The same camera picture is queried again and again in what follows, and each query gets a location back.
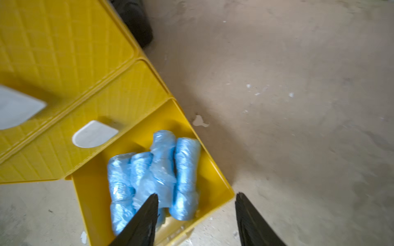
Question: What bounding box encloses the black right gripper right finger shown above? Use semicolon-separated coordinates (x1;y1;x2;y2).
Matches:
235;192;286;246

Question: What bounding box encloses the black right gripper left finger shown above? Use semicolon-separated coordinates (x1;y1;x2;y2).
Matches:
109;194;159;246

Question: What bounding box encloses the blue trash bag roll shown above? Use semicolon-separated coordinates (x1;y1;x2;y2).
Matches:
169;137;201;221
130;152;153;211
133;130;176;229
107;153;136;236

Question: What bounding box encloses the yellow bottom drawer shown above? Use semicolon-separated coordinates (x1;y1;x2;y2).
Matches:
67;99;235;246

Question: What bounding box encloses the yellow drawer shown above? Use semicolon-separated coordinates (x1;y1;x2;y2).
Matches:
1;1;139;160
1;60;170;183
67;99;235;246

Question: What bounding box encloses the yellow top drawer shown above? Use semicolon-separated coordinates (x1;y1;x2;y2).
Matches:
1;1;139;160

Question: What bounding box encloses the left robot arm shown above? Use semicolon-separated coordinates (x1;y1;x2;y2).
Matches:
110;0;153;48

